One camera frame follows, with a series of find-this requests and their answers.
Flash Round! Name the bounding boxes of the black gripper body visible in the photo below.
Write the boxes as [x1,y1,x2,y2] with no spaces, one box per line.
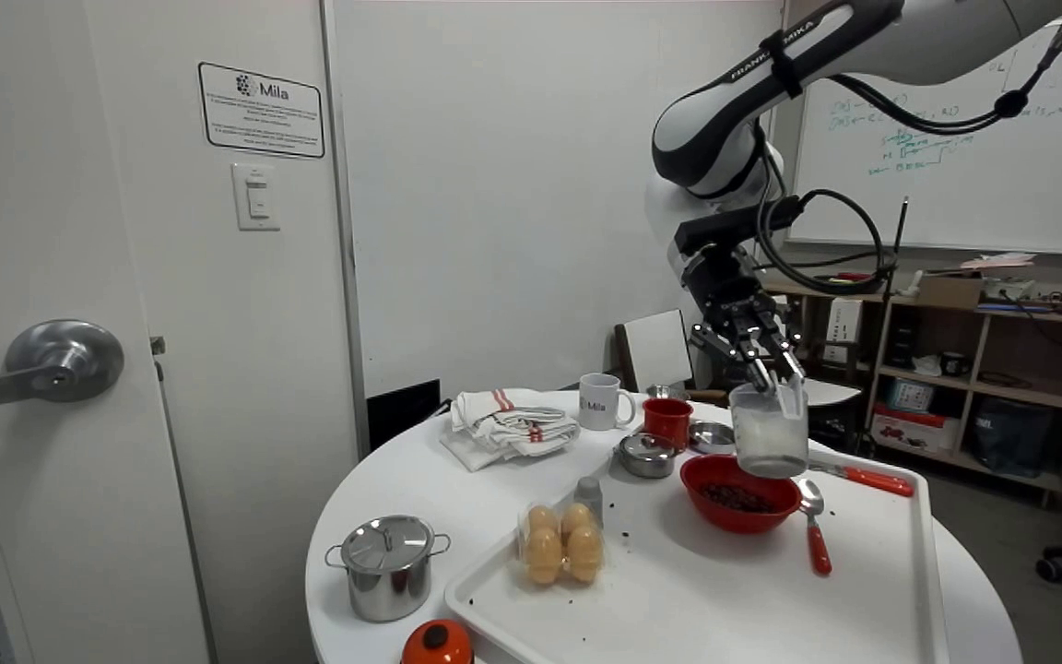
[677,238,770,334]

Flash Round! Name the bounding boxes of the clear plastic jug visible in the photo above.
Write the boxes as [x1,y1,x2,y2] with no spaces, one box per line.
[728,375,813,482]

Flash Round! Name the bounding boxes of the small lidded steel bowl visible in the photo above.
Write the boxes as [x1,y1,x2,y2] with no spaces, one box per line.
[611,429,682,482]

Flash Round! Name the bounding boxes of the red plastic bowl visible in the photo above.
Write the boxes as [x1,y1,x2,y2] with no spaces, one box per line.
[675,455,803,537]

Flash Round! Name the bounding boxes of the small white round table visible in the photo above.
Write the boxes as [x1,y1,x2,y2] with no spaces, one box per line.
[803,371,867,414]

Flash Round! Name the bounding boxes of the white-backed black chair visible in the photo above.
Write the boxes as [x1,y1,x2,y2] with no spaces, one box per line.
[618,305,697,400]

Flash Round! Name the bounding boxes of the red cup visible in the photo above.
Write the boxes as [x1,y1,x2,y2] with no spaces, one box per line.
[639,393,697,449]

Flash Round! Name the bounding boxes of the thin black pole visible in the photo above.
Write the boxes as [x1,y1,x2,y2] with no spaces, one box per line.
[878,198,916,371]

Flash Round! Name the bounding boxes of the white mug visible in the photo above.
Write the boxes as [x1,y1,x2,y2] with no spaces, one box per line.
[577,369,639,435]

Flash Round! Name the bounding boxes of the red white storage box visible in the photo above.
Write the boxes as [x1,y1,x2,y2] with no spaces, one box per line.
[869,403,966,460]

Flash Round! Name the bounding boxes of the small cardboard box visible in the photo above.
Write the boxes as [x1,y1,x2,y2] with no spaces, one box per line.
[911,268,988,309]

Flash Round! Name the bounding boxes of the small steel shaker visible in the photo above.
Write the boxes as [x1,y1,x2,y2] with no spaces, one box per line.
[572,471,606,520]

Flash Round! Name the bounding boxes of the white red-striped cloth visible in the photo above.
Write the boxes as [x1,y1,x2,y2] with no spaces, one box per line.
[439,385,584,475]

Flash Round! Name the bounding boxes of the black storage bin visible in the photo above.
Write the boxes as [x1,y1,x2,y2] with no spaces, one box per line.
[966,400,1062,478]

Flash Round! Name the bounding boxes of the whiteboard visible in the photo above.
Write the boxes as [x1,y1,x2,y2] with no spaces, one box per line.
[787,49,1062,257]

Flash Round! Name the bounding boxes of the wooden shelf unit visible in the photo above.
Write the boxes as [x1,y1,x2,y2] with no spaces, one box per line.
[787,273,1062,500]

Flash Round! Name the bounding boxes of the bag of yellow buns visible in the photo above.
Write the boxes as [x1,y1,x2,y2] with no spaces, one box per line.
[511,495,611,590]

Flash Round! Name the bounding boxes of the white plastic tray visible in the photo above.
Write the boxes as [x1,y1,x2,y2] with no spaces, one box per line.
[443,409,953,664]

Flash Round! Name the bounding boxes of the steel pot with lid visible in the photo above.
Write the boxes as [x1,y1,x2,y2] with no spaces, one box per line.
[322,514,454,626]

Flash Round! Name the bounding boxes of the orange round toy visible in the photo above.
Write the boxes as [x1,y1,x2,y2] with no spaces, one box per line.
[397,615,478,664]

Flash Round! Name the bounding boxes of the white door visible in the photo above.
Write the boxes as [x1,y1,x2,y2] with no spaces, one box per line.
[0,0,212,664]

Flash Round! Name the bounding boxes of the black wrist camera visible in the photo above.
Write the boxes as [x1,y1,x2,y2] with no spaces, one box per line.
[671,192,806,257]

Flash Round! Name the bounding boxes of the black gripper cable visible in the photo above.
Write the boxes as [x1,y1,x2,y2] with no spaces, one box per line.
[754,184,899,302]

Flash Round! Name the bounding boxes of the red-handled knife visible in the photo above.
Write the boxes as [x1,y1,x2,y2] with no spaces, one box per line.
[803,447,922,500]

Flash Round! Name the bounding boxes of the red-handled metal spoon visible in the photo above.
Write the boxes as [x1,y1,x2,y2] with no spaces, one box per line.
[798,475,837,583]

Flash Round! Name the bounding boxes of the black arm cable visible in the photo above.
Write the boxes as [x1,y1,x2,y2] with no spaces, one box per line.
[826,0,1062,140]

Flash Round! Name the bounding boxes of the black box by wall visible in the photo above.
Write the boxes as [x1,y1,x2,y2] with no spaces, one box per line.
[364,375,446,459]

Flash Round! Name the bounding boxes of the white light switch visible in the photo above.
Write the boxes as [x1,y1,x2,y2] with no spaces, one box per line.
[230,162,285,237]

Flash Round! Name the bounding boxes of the white wall sign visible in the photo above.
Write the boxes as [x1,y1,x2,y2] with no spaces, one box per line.
[194,60,330,162]

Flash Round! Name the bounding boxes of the silver door lever handle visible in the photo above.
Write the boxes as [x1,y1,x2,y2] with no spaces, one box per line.
[0,312,130,415]

